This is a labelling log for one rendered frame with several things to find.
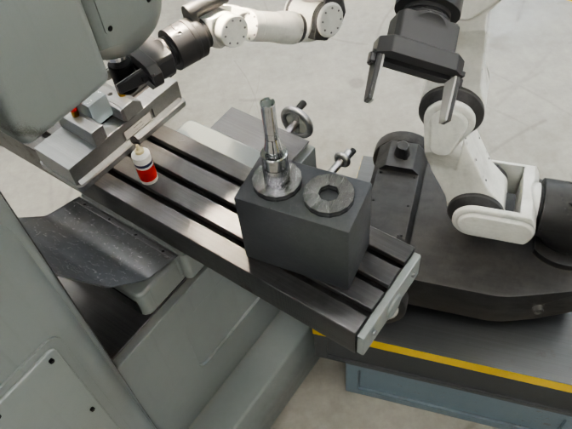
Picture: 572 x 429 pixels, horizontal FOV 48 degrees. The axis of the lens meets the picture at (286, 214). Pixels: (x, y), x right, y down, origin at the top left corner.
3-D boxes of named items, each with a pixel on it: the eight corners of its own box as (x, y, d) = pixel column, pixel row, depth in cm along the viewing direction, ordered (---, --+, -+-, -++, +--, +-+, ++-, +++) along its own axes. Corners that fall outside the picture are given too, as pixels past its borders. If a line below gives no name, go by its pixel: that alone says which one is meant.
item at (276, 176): (272, 164, 116) (269, 142, 111) (294, 174, 114) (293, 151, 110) (259, 182, 114) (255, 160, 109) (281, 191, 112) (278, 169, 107)
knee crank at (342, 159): (346, 149, 206) (346, 135, 202) (362, 156, 204) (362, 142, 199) (307, 192, 196) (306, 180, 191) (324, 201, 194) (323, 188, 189)
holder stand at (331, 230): (271, 213, 135) (260, 146, 119) (369, 243, 128) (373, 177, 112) (245, 256, 128) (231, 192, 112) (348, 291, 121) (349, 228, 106)
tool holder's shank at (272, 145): (270, 142, 110) (264, 93, 101) (286, 148, 109) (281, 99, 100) (260, 154, 108) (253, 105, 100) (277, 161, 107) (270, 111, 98)
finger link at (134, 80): (114, 82, 121) (141, 67, 123) (118, 94, 124) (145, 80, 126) (118, 86, 120) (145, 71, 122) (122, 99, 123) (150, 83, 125)
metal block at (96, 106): (95, 104, 148) (88, 83, 143) (113, 113, 145) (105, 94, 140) (79, 117, 145) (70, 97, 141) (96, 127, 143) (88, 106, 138)
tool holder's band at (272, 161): (269, 142, 111) (269, 138, 111) (293, 151, 110) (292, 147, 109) (255, 160, 109) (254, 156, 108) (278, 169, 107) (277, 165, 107)
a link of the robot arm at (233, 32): (181, 54, 136) (225, 31, 140) (208, 69, 129) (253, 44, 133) (164, 4, 128) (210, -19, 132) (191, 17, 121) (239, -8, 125)
